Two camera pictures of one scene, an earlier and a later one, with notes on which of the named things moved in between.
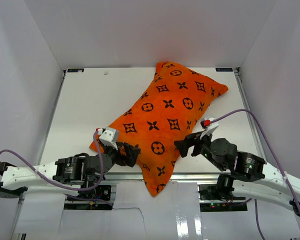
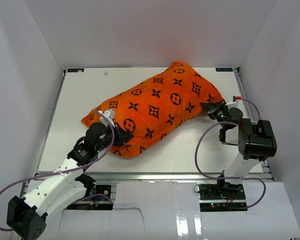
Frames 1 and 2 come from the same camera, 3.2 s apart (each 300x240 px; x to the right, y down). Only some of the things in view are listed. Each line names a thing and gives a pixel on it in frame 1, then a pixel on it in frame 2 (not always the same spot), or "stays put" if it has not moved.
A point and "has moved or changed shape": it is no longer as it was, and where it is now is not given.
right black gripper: [194, 139] to [211, 108]
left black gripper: [132, 153] to [122, 136]
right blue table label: [224, 69] stays put
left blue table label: [75, 70] stays put
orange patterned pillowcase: [172, 109] has moved or changed shape
